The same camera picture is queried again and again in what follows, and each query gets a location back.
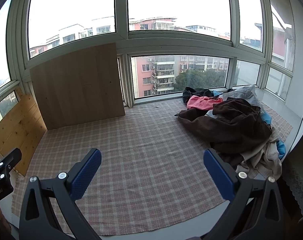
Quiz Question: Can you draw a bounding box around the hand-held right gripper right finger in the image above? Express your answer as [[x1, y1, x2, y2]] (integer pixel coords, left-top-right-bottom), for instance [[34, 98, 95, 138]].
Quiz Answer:
[[201, 148, 284, 240]]

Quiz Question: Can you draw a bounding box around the brown sweater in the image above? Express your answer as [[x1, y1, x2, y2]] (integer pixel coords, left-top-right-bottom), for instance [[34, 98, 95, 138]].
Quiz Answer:
[[175, 98, 272, 167]]

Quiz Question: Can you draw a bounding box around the dark grey jacket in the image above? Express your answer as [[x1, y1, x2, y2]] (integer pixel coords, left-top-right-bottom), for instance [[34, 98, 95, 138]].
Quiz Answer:
[[183, 87, 215, 105]]

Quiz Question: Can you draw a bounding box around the pink plaid blanket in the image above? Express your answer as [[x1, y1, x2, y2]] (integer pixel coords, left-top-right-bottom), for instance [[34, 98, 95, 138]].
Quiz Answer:
[[11, 97, 293, 236]]

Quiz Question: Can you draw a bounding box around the white window frame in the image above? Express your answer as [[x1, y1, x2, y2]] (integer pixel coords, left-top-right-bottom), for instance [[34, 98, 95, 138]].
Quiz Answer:
[[0, 0, 303, 109]]

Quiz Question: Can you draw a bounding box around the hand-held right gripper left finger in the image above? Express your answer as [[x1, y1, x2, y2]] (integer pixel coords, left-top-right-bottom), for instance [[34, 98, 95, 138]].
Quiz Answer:
[[19, 148, 102, 240]]

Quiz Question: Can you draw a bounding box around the light blue garment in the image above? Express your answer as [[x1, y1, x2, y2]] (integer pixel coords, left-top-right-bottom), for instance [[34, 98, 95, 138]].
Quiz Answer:
[[213, 91, 286, 160]]

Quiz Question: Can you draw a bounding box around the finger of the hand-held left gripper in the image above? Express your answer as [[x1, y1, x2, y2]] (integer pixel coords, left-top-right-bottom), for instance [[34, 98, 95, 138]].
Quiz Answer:
[[0, 148, 22, 183]]

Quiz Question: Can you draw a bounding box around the pale grey garment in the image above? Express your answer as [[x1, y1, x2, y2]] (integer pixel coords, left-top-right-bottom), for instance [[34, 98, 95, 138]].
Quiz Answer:
[[205, 84, 263, 117]]

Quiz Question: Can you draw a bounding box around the light laminate wooden board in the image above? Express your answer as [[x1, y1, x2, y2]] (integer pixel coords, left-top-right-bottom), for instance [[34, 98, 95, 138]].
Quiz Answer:
[[29, 42, 126, 130]]

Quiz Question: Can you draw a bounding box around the pine wood panel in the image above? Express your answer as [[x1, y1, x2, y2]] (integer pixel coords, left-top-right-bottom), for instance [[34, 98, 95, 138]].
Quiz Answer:
[[0, 94, 47, 177]]

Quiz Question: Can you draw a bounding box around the beige garment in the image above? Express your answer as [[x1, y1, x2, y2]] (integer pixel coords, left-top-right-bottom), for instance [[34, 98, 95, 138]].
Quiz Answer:
[[236, 129, 283, 181]]

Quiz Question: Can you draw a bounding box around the pink apartment building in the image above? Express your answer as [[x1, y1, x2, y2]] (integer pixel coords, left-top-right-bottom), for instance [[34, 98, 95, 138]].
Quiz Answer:
[[131, 55, 230, 98]]

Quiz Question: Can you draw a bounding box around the pink garment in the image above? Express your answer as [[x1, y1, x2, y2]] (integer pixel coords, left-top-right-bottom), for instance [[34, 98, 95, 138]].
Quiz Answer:
[[186, 96, 223, 111]]

